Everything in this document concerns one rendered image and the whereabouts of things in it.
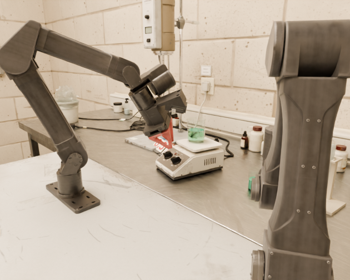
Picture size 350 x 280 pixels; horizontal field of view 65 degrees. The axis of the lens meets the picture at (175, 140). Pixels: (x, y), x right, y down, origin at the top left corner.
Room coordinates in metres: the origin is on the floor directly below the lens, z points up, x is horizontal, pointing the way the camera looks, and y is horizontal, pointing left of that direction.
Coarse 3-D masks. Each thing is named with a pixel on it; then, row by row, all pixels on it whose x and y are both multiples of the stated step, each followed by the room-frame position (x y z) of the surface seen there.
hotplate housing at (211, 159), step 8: (184, 152) 0.85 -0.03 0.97; (192, 152) 0.84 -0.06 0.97; (200, 152) 0.84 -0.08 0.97; (208, 152) 0.84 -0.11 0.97; (216, 152) 0.85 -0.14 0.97; (192, 160) 0.80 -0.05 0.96; (200, 160) 0.82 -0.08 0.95; (208, 160) 0.83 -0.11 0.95; (216, 160) 0.85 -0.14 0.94; (160, 168) 0.85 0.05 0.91; (184, 168) 0.79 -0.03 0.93; (192, 168) 0.80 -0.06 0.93; (200, 168) 0.82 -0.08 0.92; (208, 168) 0.83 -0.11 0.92; (216, 168) 0.85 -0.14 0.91; (176, 176) 0.77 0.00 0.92; (184, 176) 0.79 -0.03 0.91
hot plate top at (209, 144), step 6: (180, 144) 0.88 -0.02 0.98; (186, 144) 0.87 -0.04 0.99; (192, 144) 0.87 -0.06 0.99; (198, 144) 0.87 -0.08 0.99; (204, 144) 0.87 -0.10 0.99; (210, 144) 0.87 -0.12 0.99; (216, 144) 0.87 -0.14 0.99; (192, 150) 0.82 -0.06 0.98; (198, 150) 0.82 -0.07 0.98; (204, 150) 0.83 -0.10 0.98
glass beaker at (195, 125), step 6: (192, 120) 0.93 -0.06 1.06; (198, 120) 0.93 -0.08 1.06; (204, 120) 0.89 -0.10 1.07; (192, 126) 0.88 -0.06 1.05; (198, 126) 0.87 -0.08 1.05; (204, 126) 0.89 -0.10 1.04; (192, 132) 0.88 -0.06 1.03; (198, 132) 0.87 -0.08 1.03; (204, 132) 0.89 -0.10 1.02; (192, 138) 0.88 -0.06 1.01; (198, 138) 0.87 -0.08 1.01; (204, 138) 0.90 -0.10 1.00
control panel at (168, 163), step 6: (168, 150) 0.90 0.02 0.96; (174, 150) 0.88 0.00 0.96; (162, 156) 0.88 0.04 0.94; (174, 156) 0.85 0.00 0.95; (180, 156) 0.83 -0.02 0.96; (186, 156) 0.82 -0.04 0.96; (162, 162) 0.85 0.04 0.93; (168, 162) 0.83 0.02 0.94; (180, 162) 0.80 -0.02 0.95; (168, 168) 0.80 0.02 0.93; (174, 168) 0.79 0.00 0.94
